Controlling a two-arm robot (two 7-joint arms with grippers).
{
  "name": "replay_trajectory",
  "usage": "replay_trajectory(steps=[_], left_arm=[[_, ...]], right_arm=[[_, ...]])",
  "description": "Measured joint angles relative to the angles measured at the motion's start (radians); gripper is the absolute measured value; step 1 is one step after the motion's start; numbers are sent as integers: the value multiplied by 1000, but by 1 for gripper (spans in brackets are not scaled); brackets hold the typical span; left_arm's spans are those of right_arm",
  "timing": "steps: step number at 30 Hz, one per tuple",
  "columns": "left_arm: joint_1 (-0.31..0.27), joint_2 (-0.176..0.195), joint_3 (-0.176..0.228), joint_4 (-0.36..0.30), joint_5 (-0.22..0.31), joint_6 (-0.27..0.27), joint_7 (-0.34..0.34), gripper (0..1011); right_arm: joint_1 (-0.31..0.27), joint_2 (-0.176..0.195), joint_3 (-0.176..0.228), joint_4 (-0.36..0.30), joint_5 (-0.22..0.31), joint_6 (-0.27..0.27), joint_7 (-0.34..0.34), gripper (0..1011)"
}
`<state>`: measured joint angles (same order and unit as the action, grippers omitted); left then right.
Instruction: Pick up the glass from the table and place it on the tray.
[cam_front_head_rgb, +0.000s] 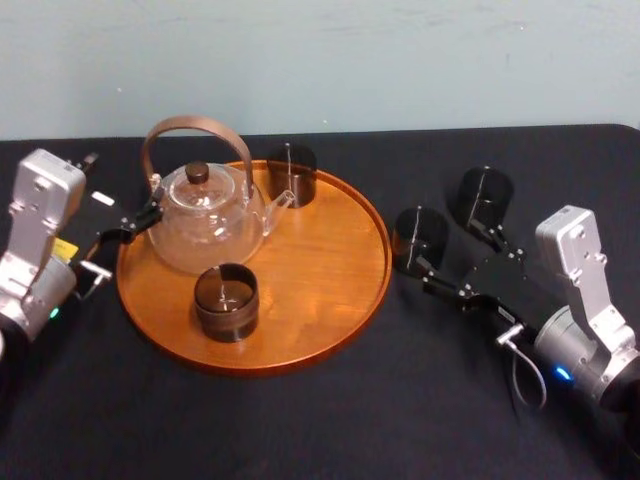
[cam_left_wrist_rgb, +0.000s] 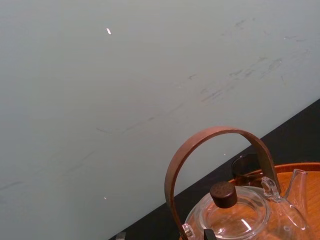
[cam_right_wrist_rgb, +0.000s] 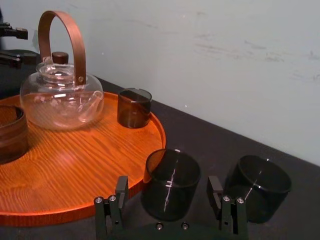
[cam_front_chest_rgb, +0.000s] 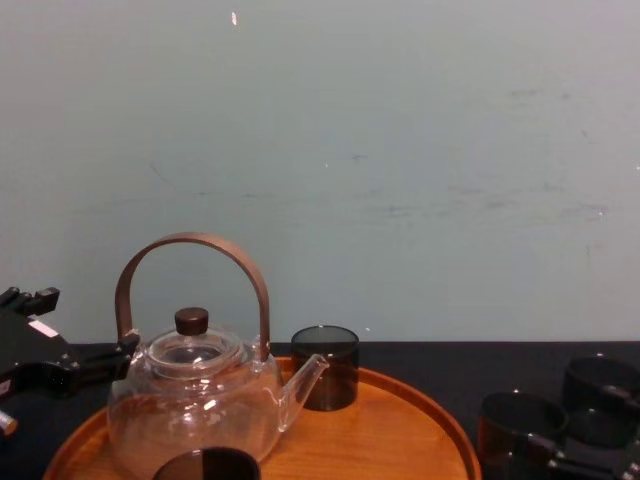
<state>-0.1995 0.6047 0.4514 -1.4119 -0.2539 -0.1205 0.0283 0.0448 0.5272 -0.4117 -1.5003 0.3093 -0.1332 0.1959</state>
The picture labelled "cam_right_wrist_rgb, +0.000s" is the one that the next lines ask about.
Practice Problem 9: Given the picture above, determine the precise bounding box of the black table cloth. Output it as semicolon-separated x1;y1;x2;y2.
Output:
0;49;320;240

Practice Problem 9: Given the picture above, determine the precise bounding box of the smoky dark glass tumbler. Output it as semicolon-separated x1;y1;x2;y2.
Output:
224;154;293;224
141;148;202;222
116;87;153;129

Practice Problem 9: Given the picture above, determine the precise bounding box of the round orange wooden tray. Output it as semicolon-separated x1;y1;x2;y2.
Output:
0;91;167;228

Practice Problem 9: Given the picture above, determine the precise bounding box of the clear glass teapot, wooden handle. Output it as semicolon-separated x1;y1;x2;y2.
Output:
19;10;105;131

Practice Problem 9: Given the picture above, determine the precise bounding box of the glass teapot lid, dark knob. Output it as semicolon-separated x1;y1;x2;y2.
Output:
37;51;76;83

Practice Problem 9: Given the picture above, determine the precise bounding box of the dark brown wooden cup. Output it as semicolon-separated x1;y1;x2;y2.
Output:
0;104;29;165

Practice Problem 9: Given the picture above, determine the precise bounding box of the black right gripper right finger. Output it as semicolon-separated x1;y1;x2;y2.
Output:
206;175;249;236

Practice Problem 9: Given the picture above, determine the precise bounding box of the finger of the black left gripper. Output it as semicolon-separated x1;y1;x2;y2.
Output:
0;22;29;40
0;52;22;70

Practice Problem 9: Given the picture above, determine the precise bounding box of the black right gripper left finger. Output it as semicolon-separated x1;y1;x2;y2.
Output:
94;175;130;240

